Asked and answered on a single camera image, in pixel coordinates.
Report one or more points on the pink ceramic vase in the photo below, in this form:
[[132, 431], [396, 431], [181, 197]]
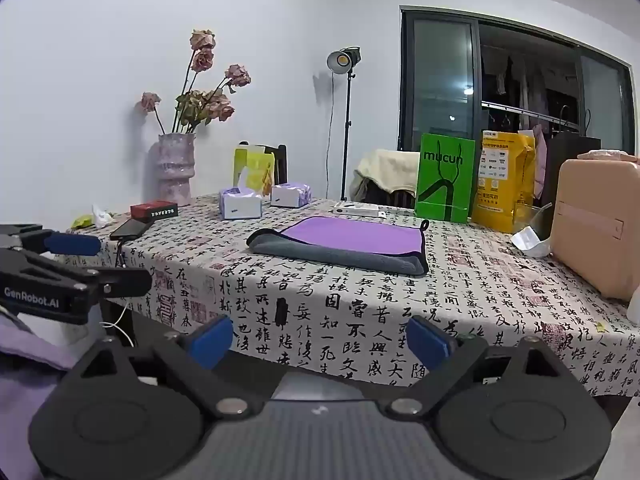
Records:
[[175, 170]]

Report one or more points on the yellow green bag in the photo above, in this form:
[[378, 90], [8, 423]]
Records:
[[255, 165]]

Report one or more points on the studio light on stand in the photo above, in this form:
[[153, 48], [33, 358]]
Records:
[[340, 60]]

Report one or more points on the purple and grey towel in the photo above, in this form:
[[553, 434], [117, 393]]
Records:
[[350, 235]]

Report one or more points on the hanging clothes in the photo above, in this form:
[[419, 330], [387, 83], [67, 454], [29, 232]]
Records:
[[525, 90]]

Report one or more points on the white paper receipt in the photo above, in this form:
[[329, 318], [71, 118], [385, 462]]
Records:
[[527, 241]]

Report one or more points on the person's purple garment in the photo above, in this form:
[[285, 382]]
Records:
[[25, 360]]

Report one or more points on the white round object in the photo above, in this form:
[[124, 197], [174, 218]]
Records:
[[635, 306]]

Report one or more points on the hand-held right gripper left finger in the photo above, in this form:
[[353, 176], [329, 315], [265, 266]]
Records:
[[212, 342]]

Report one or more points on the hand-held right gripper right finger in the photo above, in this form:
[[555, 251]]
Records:
[[427, 342]]

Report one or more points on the purple tissue pack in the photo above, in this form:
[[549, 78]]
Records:
[[290, 195], [240, 205]]

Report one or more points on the red flat box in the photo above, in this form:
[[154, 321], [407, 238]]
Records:
[[154, 209]]

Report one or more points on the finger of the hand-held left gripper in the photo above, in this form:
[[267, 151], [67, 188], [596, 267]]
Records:
[[72, 244], [125, 282]]

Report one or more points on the black smartphone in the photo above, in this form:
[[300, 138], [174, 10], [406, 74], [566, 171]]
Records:
[[131, 229]]

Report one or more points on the white flat box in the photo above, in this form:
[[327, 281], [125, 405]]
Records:
[[355, 208]]

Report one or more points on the green wrapper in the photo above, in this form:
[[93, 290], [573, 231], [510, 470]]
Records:
[[82, 221]]

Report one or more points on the black bag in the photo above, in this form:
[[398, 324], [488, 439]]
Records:
[[570, 160]]

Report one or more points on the green paper bag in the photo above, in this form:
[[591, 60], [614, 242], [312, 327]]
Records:
[[445, 185]]

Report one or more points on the black framed sliding window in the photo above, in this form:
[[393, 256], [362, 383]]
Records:
[[440, 75]]

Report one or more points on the dark wooden chair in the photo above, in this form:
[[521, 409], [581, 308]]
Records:
[[281, 165]]

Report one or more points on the cream cloth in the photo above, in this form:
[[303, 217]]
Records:
[[390, 167]]

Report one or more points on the beige pink case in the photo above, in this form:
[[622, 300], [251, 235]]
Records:
[[595, 230]]

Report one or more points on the dried pink roses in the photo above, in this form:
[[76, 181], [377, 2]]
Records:
[[202, 60]]

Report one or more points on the clear plastic container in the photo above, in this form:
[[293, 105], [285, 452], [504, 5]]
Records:
[[541, 217]]

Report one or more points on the pink cloth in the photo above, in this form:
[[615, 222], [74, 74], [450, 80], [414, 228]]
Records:
[[607, 155]]

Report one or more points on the yellow paper bag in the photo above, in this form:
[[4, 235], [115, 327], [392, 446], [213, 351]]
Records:
[[500, 180]]

